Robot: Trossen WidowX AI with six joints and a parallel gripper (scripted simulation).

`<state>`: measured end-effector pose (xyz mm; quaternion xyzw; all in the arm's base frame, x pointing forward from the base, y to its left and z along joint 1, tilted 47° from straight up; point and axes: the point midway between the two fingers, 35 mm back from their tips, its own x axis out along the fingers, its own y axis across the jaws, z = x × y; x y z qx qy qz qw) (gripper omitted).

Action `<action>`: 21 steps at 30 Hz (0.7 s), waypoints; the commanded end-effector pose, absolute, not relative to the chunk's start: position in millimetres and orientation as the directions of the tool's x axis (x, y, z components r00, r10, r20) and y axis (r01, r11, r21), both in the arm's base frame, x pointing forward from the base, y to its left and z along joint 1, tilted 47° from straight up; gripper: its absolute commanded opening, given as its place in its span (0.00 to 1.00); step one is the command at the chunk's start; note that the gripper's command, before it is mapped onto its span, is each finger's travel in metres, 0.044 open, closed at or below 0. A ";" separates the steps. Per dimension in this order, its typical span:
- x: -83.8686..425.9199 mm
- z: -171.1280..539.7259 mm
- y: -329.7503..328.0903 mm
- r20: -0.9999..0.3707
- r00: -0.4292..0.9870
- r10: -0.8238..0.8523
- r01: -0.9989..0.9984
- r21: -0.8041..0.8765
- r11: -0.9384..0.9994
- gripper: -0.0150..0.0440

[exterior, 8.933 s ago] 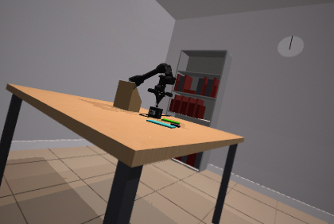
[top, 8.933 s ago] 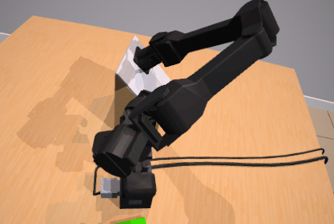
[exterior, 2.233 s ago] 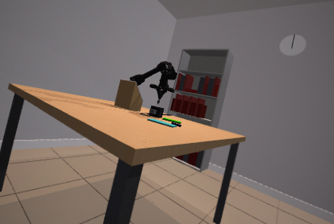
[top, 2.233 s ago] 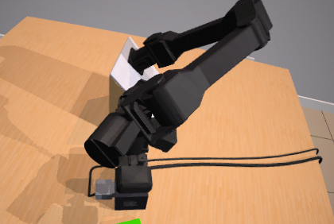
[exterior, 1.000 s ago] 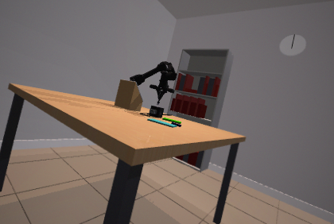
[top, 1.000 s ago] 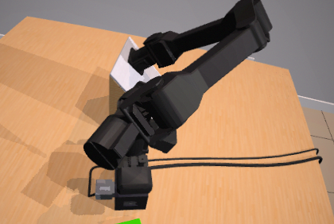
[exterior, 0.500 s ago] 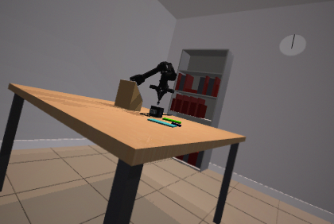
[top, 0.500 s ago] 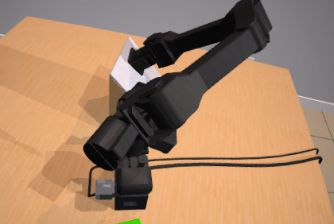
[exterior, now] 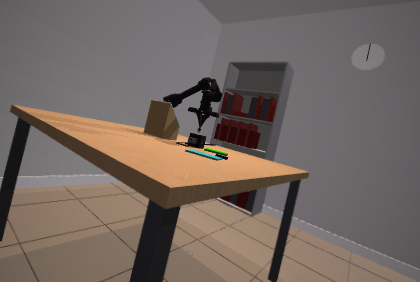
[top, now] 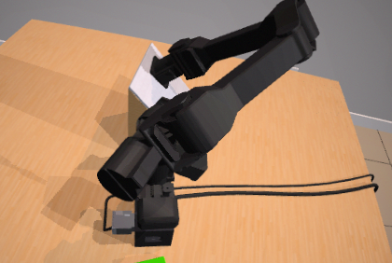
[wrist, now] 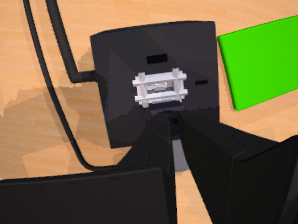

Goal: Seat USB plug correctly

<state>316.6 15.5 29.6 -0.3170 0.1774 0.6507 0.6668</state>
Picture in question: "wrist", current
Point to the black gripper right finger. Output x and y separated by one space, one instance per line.
243 179

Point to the green box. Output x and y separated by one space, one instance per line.
261 62

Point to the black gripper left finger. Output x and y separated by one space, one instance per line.
140 189

